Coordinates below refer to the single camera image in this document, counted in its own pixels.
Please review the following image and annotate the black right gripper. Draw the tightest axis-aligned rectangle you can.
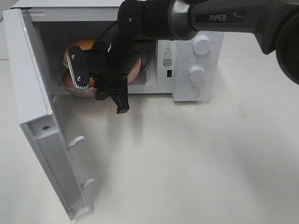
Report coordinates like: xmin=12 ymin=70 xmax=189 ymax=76
xmin=85 ymin=37 xmax=142 ymax=114

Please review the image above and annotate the burger with lettuce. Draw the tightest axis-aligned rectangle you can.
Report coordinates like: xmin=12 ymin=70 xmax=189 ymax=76
xmin=62 ymin=38 xmax=95 ymax=86

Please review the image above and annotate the pink round plate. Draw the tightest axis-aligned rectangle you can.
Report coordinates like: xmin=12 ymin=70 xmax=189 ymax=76
xmin=60 ymin=59 xmax=141 ymax=98

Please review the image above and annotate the round white door button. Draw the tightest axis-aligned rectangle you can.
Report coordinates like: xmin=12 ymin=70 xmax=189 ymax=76
xmin=185 ymin=87 xmax=200 ymax=98

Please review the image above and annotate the white microwave door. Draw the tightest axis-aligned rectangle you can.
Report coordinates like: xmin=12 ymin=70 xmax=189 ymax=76
xmin=3 ymin=8 xmax=94 ymax=220

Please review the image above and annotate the white timer knob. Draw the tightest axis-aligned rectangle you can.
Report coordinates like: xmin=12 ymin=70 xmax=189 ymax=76
xmin=188 ymin=65 xmax=206 ymax=83

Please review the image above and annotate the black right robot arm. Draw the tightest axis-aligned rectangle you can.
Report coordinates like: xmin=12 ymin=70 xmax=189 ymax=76
xmin=92 ymin=0 xmax=299 ymax=113

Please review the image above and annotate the glass microwave turntable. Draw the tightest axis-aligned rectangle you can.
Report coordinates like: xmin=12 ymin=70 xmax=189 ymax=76
xmin=138 ymin=53 xmax=151 ymax=82

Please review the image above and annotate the white warning label sticker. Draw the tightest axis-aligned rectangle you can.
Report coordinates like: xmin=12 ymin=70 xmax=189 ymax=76
xmin=162 ymin=42 xmax=173 ymax=68

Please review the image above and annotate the upper white power knob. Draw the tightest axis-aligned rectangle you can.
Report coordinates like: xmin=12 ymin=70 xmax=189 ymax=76
xmin=192 ymin=34 xmax=212 ymax=56

